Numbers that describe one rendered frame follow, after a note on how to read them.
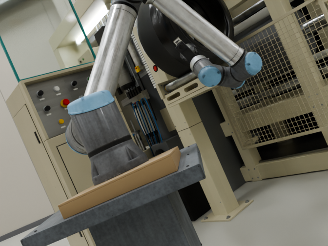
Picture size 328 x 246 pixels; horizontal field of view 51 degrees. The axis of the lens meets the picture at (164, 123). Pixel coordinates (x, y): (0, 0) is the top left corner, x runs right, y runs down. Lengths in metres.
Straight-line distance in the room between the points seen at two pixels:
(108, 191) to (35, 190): 5.06
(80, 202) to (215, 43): 0.84
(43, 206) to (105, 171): 4.95
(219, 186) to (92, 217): 1.47
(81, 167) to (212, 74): 1.01
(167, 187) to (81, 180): 1.29
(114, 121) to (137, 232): 0.33
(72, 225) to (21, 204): 5.19
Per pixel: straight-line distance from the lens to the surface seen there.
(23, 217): 6.15
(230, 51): 1.45
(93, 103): 1.07
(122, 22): 1.44
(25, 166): 5.95
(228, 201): 2.33
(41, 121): 2.10
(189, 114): 2.23
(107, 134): 1.05
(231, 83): 1.57
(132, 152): 1.06
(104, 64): 1.34
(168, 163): 0.87
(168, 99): 2.11
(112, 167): 1.03
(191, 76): 1.95
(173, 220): 1.01
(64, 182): 2.09
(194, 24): 1.42
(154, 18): 1.89
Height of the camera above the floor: 0.73
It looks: level
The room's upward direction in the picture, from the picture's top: 24 degrees counter-clockwise
